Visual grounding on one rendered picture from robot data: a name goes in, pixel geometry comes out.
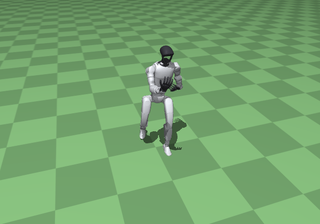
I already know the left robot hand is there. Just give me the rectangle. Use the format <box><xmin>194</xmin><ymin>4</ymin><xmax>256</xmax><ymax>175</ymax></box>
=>
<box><xmin>169</xmin><ymin>84</ymin><xmax>180</xmax><ymax>92</ymax></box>

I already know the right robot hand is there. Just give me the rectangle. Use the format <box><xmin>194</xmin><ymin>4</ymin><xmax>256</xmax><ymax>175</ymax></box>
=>
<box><xmin>159</xmin><ymin>77</ymin><xmax>173</xmax><ymax>92</ymax></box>

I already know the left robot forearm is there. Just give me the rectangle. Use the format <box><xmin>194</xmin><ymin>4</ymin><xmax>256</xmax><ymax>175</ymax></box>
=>
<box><xmin>176</xmin><ymin>75</ymin><xmax>183</xmax><ymax>90</ymax></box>

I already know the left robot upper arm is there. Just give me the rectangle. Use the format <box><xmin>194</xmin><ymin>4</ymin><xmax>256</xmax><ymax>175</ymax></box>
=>
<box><xmin>173</xmin><ymin>62</ymin><xmax>182</xmax><ymax>82</ymax></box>

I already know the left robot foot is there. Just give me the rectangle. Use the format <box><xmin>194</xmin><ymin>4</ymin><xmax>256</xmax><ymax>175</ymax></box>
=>
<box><xmin>163</xmin><ymin>145</ymin><xmax>172</xmax><ymax>156</ymax></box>

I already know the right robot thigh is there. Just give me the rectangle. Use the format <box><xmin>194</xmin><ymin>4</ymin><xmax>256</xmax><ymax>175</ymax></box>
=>
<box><xmin>140</xmin><ymin>95</ymin><xmax>152</xmax><ymax>127</ymax></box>

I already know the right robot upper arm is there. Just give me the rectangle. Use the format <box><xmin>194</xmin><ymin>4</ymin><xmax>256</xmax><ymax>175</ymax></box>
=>
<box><xmin>145</xmin><ymin>65</ymin><xmax>157</xmax><ymax>87</ymax></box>

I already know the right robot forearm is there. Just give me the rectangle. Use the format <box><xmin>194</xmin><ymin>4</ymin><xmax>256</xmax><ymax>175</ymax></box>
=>
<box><xmin>149</xmin><ymin>86</ymin><xmax>165</xmax><ymax>94</ymax></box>

